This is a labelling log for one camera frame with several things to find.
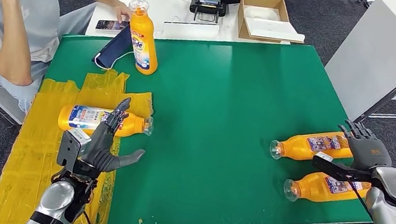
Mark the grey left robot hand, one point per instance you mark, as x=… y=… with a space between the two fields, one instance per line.
x=102 y=152

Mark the person's left hand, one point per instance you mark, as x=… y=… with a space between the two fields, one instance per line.
x=124 y=12

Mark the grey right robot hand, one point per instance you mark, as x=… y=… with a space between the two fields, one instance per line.
x=368 y=151

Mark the orange detergent bottle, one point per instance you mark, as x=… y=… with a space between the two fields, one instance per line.
x=308 y=187
x=70 y=119
x=298 y=148
x=143 y=34

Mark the smartphone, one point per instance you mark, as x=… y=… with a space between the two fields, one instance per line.
x=109 y=25

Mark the tablet in blue case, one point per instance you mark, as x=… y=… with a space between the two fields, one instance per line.
x=113 y=51

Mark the white table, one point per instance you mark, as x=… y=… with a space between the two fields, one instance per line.
x=179 y=12

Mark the yellow tape patch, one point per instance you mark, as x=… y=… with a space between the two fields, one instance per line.
x=36 y=160

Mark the flat white box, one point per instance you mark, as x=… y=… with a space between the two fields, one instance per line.
x=190 y=30

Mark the black handheld controller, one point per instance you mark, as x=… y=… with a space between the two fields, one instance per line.
x=208 y=7

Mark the white partition panel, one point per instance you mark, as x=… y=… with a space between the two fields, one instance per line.
x=370 y=52

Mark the cardboard box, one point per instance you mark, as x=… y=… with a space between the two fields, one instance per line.
x=243 y=26

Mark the green table mat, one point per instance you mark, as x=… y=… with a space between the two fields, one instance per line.
x=222 y=91

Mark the white plastic bag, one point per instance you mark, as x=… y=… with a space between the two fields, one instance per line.
x=263 y=14

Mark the white foam sheet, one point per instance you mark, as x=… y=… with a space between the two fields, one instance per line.
x=273 y=30

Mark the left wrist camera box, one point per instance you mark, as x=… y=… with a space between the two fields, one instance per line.
x=72 y=147

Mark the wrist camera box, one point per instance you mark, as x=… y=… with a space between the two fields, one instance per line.
x=72 y=147
x=336 y=171

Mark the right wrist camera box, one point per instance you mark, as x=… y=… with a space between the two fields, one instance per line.
x=336 y=171

